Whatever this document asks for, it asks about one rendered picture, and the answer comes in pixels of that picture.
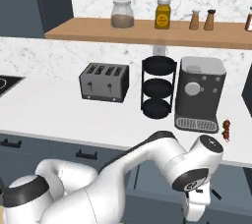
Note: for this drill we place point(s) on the glass jar with brown contents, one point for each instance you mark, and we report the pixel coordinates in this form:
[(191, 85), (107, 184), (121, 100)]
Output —
[(122, 15)]

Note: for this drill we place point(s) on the grey coffee machine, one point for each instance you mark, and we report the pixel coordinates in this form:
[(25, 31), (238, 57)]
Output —
[(197, 103)]

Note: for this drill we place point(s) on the yellow bottle with grey cap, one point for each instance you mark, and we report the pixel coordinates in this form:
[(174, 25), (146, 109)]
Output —
[(162, 16)]

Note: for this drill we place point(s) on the dark blue tall cupboard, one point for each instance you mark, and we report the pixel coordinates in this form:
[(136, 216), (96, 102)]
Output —
[(32, 2)]

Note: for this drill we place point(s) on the grey four-slot toaster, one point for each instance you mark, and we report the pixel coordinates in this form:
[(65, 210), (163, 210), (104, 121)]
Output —
[(103, 82)]

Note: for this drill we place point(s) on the wooden wall shelf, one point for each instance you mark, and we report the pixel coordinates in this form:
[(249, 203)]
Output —
[(147, 33)]

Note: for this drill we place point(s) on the wooden shaker with white top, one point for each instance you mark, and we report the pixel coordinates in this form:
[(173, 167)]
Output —
[(194, 21)]

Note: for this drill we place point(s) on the wooden shaker with black top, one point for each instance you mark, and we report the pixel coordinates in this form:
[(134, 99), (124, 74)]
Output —
[(209, 21)]

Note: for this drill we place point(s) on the white wall socket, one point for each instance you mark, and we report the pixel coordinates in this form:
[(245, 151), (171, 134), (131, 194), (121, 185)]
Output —
[(159, 50)]

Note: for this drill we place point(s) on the dark blue open drawer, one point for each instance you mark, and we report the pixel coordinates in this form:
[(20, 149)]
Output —
[(229, 198)]

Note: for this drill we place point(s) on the dark blue drawer front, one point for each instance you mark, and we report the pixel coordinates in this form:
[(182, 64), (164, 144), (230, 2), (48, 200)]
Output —
[(65, 156), (23, 159)]

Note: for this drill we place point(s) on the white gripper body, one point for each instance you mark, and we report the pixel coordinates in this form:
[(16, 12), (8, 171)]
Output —
[(197, 209)]

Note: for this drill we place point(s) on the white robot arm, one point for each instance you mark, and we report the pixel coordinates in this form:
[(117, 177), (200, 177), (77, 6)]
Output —
[(108, 182)]

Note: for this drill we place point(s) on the black hob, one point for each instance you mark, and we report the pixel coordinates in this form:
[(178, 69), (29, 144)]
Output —
[(6, 84)]

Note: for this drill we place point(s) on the dark appliance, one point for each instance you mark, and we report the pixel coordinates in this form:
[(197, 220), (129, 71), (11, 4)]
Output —
[(248, 92)]

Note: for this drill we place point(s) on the black three-tier stand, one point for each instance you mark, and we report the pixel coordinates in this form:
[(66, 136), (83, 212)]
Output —
[(157, 87)]

